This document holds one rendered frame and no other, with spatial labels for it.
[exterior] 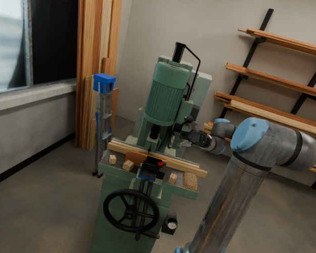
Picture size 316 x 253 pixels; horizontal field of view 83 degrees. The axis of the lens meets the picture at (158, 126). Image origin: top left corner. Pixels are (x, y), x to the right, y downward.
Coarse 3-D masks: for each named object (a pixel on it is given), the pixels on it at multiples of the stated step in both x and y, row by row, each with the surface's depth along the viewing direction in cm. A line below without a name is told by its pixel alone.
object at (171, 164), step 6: (108, 144) 115; (114, 144) 116; (114, 150) 116; (120, 150) 116; (126, 150) 115; (132, 150) 115; (168, 162) 115; (174, 162) 116; (174, 168) 116; (180, 168) 116; (186, 168) 115; (192, 168) 115; (198, 174) 116; (204, 174) 115
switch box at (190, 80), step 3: (192, 72) 118; (195, 72) 118; (192, 75) 119; (198, 75) 118; (189, 78) 120; (192, 78) 119; (189, 81) 120; (192, 81) 120; (195, 81) 120; (195, 84) 121; (186, 87) 122; (186, 90) 123; (192, 90) 123; (186, 93) 124
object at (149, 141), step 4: (148, 136) 110; (148, 140) 106; (152, 140) 107; (156, 140) 109; (148, 144) 107; (152, 144) 106; (156, 144) 106; (144, 148) 108; (148, 148) 108; (152, 148) 107
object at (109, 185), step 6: (132, 138) 156; (168, 150) 154; (174, 150) 157; (174, 156) 148; (102, 180) 107; (108, 180) 107; (102, 186) 109; (108, 186) 109; (114, 186) 108; (120, 186) 107; (126, 186) 107; (162, 198) 107; (168, 198) 107; (156, 204) 110; (162, 204) 109; (168, 204) 109
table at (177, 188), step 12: (108, 156) 110; (120, 156) 113; (108, 168) 103; (120, 168) 103; (132, 168) 106; (168, 168) 115; (132, 180) 101; (168, 180) 105; (180, 180) 108; (180, 192) 104; (192, 192) 103
